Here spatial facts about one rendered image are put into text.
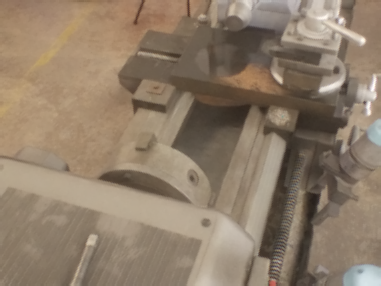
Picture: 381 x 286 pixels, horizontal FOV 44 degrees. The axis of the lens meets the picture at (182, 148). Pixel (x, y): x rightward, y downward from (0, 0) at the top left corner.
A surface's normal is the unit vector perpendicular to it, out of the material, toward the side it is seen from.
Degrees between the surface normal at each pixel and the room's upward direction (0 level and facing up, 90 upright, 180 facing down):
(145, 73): 0
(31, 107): 0
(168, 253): 0
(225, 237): 45
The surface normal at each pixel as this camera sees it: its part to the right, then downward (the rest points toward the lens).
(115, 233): -0.03, -0.68
